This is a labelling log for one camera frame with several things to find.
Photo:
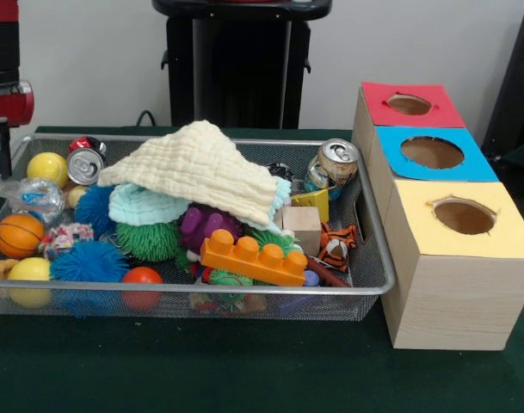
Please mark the silver mesh bin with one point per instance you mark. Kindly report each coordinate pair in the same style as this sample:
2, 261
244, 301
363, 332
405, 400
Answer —
330, 307

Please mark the green spiky rubber ball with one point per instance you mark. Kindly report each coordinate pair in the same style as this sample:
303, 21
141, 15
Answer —
147, 241

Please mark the tiger striped plush toy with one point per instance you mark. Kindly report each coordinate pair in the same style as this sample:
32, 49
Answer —
337, 249

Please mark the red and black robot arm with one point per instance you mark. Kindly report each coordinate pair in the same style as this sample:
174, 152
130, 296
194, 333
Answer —
1, 43

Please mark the purple spiky rubber toy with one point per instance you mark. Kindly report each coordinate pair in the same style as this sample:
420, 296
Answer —
203, 226

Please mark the black upright panel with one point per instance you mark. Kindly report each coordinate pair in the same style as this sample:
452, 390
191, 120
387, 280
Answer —
519, 86

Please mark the cream knitted cloth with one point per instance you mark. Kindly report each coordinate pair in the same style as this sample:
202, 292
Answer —
197, 172

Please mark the crushed clear plastic bottle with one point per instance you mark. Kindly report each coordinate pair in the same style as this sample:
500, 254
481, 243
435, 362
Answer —
38, 198

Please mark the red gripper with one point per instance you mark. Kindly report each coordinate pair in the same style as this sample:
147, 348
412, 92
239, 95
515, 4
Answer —
12, 107

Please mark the orange toy basketball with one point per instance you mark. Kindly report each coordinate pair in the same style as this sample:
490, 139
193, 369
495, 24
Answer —
20, 236

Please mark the dark green table cloth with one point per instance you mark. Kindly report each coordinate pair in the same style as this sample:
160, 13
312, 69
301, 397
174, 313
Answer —
201, 365

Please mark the crushed red drink can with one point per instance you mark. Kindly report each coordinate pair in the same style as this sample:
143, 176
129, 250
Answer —
86, 165

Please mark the mint knitted cloth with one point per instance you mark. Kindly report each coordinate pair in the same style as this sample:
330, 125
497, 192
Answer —
145, 206

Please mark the wooden box with three holes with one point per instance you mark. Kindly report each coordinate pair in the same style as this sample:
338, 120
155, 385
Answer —
459, 301

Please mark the orange toy building block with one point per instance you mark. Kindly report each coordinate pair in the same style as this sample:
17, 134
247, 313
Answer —
253, 260

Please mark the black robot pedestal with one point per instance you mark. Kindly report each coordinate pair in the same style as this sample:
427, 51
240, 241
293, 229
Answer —
244, 64

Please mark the blue spiky rubber ball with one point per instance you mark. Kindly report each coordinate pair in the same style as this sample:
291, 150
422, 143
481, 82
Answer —
89, 263

